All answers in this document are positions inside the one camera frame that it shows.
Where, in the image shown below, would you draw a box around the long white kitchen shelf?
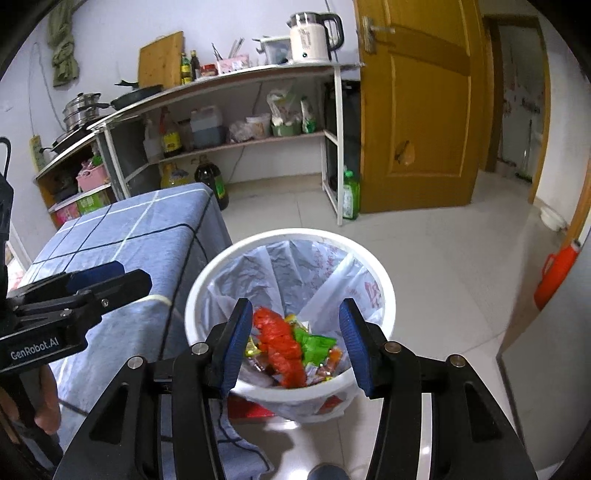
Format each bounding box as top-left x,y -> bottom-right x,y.
88,62 -> 364,228

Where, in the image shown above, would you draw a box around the blue checked tablecloth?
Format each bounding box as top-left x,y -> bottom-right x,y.
21,182 -> 278,480

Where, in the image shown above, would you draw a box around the metal door handle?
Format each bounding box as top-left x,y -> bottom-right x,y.
361,16 -> 396,54

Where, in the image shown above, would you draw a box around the red plastic bag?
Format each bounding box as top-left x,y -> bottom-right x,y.
253,308 -> 308,389

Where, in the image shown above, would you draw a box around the yellow cooking oil bottle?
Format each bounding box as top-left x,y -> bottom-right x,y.
159,161 -> 193,189

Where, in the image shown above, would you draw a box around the pink plastic basket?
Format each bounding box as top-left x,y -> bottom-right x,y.
76,161 -> 111,193

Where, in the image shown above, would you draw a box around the grey jerrycan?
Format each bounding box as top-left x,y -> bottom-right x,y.
190,105 -> 227,150

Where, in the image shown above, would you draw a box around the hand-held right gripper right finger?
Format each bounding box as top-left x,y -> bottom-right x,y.
338,298 -> 539,480

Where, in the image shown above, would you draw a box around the person's left hand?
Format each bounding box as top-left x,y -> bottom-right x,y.
33,366 -> 62,435

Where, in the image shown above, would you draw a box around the yellow power strip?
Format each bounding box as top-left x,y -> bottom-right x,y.
28,135 -> 47,175

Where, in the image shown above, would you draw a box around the pink snack bag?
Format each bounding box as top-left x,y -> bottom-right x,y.
48,203 -> 82,228

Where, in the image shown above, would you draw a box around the white plastic jug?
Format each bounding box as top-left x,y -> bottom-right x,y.
143,119 -> 163,160

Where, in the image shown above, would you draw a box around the wooden door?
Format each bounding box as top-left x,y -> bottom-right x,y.
353,0 -> 491,214

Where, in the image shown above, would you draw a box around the white plastic bin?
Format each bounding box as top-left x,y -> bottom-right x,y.
185,227 -> 397,426

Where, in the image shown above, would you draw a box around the steel steamer pot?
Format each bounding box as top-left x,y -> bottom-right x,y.
62,92 -> 112,133

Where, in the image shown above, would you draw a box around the dark oil bottle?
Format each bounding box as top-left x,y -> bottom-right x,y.
194,154 -> 230,211

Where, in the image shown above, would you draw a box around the clear storage box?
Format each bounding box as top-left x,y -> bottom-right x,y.
253,36 -> 293,66

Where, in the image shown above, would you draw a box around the white bin liner bag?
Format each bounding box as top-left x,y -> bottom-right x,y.
203,237 -> 387,426

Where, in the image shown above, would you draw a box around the black frying pan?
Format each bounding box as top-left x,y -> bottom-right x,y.
111,80 -> 165,112

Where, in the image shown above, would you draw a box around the white electric kettle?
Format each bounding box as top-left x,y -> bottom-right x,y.
287,11 -> 345,65

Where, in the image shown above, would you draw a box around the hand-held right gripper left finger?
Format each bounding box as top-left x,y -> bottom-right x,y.
53,298 -> 254,480

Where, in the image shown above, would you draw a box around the green carton box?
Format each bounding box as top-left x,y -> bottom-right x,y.
76,190 -> 113,216

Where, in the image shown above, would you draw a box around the green plastic bottle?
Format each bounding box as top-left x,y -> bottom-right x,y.
342,171 -> 361,220

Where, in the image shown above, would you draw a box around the small white frame shelf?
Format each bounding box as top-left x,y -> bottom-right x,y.
34,129 -> 117,230

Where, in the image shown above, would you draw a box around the wooden cutting board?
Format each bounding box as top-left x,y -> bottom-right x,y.
139,31 -> 185,89

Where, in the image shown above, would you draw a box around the black induction cooker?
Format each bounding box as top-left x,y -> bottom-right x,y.
48,129 -> 96,154

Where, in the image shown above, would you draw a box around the green snack wrapper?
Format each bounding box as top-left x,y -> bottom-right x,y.
293,323 -> 338,366

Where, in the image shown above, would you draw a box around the green bowl with bags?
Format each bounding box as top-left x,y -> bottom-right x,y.
267,90 -> 320,137

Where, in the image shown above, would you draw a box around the crumpled plastic bags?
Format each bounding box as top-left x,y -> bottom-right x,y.
228,113 -> 273,144

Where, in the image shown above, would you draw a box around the pink utensil holder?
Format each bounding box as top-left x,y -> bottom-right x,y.
216,53 -> 250,75

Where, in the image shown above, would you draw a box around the white floor basin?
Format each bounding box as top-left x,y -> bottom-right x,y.
539,207 -> 569,232

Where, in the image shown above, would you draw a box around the grey refrigerator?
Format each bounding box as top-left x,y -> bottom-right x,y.
496,231 -> 591,480

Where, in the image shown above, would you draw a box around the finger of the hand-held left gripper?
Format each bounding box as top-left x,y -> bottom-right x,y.
13,269 -> 153,341
10,260 -> 126,306

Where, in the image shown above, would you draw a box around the red thermos flask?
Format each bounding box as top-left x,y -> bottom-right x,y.
534,240 -> 583,311

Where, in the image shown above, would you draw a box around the yellow label oil bottle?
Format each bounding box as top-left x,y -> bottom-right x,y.
159,107 -> 182,159

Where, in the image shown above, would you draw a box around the green hanging cloth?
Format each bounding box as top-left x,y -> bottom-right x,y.
48,0 -> 79,88

